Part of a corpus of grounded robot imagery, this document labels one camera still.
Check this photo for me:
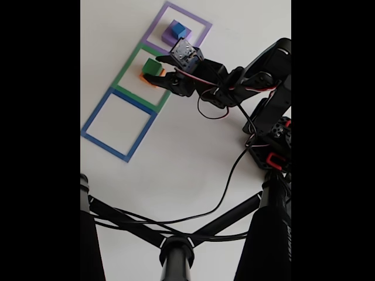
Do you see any blue square frame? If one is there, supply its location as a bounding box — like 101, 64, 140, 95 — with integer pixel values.
81, 87, 159, 163

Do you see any black tripod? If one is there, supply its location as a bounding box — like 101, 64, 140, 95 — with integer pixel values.
80, 172, 292, 281

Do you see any dark gripper camera box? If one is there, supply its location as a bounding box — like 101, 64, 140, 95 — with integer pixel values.
169, 37, 204, 74

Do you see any green square frame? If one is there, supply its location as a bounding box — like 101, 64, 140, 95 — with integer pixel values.
112, 43, 186, 114

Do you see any purple block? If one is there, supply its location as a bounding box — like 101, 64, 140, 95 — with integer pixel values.
161, 19, 193, 49

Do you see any small blue cube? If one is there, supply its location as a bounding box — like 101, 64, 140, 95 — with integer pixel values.
171, 23, 188, 40

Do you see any red clamp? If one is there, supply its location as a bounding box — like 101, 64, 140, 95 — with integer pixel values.
266, 152, 287, 170

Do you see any orange block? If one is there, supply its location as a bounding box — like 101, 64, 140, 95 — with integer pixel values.
139, 69, 168, 88

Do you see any green block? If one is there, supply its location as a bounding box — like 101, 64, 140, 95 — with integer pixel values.
142, 57, 163, 77

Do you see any purple square frame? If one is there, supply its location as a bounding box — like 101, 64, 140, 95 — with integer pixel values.
141, 1, 213, 66

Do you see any thin black cable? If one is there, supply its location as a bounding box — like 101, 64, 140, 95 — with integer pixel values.
93, 206, 251, 242

